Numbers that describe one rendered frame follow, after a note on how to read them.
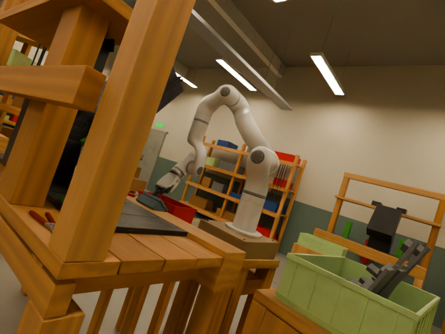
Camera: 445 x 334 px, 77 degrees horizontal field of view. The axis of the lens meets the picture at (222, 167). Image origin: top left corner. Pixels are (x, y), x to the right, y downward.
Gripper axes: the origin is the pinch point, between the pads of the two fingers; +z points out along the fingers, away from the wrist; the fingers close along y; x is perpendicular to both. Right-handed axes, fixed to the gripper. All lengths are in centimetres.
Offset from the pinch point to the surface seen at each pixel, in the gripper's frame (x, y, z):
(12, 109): 7, 303, -19
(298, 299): -10, -84, 8
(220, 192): -395, 317, -264
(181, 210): -19.2, -2.8, -7.1
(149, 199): 5.4, -6.5, 5.9
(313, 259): -22, -79, -14
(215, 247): 8, -56, 12
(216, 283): 1, -61, 21
